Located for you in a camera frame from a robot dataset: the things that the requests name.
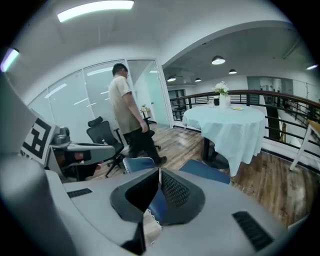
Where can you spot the curved black railing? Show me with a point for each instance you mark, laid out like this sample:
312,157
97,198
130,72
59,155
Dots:
250,91

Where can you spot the blue padded chair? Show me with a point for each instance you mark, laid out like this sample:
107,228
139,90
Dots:
200,170

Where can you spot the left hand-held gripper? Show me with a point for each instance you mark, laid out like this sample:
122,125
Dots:
37,140

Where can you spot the small table jar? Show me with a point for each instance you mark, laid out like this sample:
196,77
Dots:
211,103

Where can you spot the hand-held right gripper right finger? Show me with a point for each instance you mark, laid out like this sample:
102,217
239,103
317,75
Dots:
180,192

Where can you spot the pale flower bunch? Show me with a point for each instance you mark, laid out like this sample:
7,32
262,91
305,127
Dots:
143,107

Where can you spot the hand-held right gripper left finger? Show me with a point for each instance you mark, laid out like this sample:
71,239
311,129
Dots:
135,197

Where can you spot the small yellow shelf table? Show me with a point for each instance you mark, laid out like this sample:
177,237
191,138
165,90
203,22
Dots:
147,117

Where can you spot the pale blue tablecloth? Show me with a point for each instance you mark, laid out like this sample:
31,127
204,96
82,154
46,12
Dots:
230,130

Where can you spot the ceiling strip light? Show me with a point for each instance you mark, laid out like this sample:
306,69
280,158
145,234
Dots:
8,60
95,7

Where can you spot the round table light-blue cloth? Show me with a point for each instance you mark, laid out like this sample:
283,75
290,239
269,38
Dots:
206,147

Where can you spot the frosted glass door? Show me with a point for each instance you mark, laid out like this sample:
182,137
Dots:
160,100

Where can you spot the white flower vase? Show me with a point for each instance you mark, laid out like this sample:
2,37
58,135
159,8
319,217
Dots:
221,90

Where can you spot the black pendant lamp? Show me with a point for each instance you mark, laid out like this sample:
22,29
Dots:
232,71
218,60
171,79
198,80

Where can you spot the wooden desk with white legs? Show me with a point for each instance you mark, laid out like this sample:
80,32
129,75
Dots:
315,126

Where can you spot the small yellow plate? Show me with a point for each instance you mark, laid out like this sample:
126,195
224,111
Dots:
237,108

